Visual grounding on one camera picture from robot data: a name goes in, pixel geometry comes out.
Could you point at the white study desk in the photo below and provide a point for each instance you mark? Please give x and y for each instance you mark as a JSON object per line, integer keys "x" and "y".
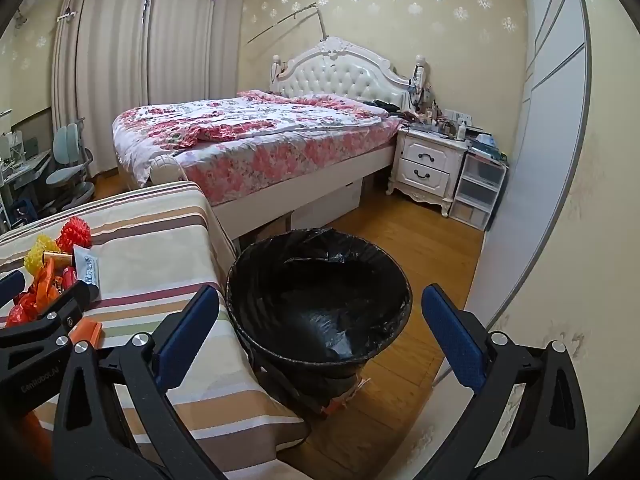
{"x": 25, "y": 165}

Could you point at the cluster of small bottles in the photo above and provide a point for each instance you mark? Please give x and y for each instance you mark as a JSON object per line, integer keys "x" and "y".
{"x": 440, "y": 120}

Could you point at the yellow foam net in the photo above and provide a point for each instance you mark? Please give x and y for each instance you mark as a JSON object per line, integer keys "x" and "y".
{"x": 36, "y": 255}

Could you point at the clear plastic drawer unit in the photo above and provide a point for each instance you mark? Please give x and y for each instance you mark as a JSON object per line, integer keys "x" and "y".
{"x": 475, "y": 190}

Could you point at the pink floral quilt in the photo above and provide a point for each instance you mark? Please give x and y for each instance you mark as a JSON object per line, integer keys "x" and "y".
{"x": 280, "y": 130}

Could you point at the white storage box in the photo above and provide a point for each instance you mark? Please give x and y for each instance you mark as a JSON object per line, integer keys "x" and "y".
{"x": 325, "y": 207}

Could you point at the striped sheet bed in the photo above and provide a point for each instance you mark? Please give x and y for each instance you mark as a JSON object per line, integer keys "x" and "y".
{"x": 150, "y": 240}

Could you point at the red wrapper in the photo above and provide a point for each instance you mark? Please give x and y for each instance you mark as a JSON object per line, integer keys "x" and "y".
{"x": 22, "y": 312}

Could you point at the beige curtain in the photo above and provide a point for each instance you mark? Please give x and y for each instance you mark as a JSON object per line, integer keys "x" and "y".
{"x": 195, "y": 35}
{"x": 105, "y": 75}

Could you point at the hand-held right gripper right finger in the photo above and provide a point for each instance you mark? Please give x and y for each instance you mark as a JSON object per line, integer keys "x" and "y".
{"x": 452, "y": 330}

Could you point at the black clothes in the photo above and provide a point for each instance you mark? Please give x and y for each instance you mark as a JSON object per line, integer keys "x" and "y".
{"x": 382, "y": 106}

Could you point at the white tufted headboard bed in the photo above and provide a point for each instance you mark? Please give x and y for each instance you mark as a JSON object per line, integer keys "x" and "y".
{"x": 345, "y": 77}

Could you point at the black lined trash bin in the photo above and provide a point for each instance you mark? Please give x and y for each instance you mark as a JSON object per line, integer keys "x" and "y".
{"x": 300, "y": 320}

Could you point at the white squeeze tube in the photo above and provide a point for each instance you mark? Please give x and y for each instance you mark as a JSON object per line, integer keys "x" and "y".
{"x": 86, "y": 267}

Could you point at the small red can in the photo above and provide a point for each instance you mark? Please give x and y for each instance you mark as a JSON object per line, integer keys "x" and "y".
{"x": 69, "y": 276}

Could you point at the red foam net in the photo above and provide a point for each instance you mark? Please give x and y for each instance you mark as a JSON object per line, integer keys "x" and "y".
{"x": 75, "y": 232}

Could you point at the grey desk chair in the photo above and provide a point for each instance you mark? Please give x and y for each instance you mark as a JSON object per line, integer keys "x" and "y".
{"x": 67, "y": 180}

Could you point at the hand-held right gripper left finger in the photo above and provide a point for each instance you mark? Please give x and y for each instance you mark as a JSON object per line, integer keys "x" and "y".
{"x": 187, "y": 325}

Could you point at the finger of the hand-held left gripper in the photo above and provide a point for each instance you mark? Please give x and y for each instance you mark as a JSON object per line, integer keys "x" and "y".
{"x": 10, "y": 284}
{"x": 67, "y": 310}

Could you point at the white wall outlet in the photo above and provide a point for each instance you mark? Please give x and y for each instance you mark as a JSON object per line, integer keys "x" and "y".
{"x": 460, "y": 117}

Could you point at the white nightstand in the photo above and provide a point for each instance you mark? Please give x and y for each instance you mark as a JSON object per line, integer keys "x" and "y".
{"x": 425, "y": 160}

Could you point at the thin metal pole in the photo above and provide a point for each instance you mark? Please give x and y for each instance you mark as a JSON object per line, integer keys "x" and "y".
{"x": 285, "y": 22}

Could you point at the white wardrobe sliding door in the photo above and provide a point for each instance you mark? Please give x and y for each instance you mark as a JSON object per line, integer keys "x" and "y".
{"x": 540, "y": 160}

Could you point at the orange plastic bag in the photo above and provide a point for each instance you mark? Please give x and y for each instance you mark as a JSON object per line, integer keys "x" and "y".
{"x": 45, "y": 282}

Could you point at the gold bottle with black cap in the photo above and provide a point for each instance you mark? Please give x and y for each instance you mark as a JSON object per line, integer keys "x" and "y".
{"x": 57, "y": 258}

